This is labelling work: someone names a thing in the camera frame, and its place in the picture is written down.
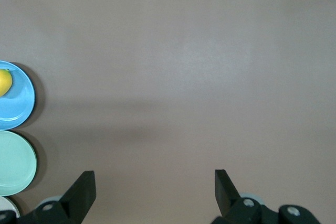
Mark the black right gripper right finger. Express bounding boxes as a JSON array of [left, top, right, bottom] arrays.
[[212, 169, 323, 224]]

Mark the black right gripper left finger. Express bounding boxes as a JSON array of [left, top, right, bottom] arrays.
[[0, 170, 96, 224]]

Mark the yellow lemon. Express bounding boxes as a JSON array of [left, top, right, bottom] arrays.
[[0, 68, 13, 97]]

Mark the green plate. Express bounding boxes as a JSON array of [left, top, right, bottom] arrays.
[[0, 129, 38, 197]]

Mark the beige plate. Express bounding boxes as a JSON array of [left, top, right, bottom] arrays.
[[0, 196, 19, 218]]

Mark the blue plate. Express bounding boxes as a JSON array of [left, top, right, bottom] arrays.
[[0, 60, 36, 130]]

